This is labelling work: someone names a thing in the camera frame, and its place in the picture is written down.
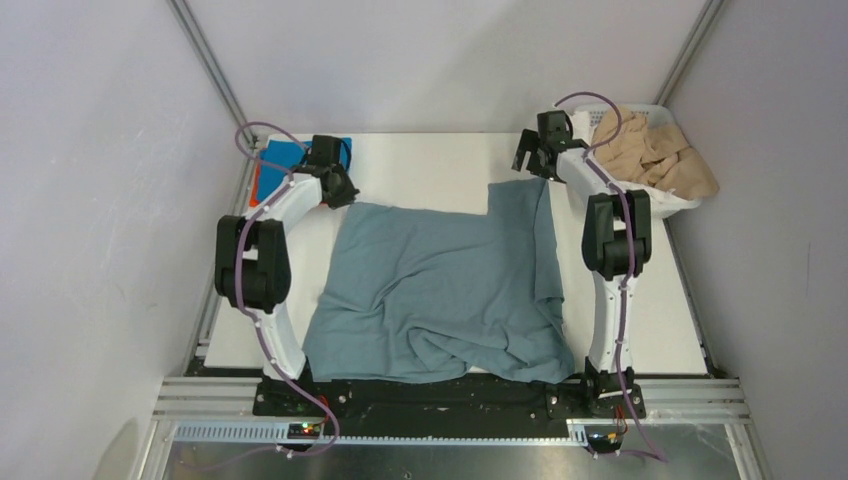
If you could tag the left controller board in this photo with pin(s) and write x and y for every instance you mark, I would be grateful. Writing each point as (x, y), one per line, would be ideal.
(304, 431)

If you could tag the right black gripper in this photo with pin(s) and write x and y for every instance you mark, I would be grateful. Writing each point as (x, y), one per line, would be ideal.
(529, 143)

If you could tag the folded orange t-shirt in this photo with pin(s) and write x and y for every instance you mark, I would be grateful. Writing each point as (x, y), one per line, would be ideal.
(255, 197)

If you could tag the beige crumpled t-shirt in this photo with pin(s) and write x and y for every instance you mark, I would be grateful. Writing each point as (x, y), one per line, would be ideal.
(660, 157)

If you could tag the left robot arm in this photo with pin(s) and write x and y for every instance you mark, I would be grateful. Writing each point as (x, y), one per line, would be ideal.
(252, 268)

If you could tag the folded blue t-shirt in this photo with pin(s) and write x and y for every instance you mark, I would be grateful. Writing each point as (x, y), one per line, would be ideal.
(277, 154)

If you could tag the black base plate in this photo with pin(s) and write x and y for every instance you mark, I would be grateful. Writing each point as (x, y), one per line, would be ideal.
(475, 406)

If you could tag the controller board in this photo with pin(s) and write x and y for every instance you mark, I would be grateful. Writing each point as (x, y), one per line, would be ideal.
(604, 443)
(304, 431)

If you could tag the right corner aluminium post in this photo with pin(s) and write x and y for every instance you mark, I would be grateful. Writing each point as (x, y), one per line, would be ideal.
(701, 28)

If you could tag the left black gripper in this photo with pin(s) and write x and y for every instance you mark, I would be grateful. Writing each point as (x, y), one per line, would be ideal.
(347, 196)

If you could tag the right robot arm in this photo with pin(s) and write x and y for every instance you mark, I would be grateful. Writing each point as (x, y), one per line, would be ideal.
(616, 244)

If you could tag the grey-blue t-shirt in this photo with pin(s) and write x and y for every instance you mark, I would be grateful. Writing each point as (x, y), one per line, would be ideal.
(420, 296)

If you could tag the aluminium frame rail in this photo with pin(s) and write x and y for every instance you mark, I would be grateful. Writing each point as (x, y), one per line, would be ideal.
(220, 410)

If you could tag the corner aluminium post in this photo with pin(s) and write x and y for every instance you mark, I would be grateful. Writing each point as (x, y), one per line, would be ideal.
(207, 58)
(701, 28)

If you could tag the right controller board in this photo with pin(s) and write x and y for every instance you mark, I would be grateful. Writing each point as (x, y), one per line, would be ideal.
(604, 443)

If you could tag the left corner aluminium post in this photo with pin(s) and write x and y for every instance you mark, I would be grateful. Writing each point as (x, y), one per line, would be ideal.
(207, 58)

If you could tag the white laundry basket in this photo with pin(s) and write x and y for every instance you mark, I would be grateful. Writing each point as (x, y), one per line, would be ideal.
(656, 116)

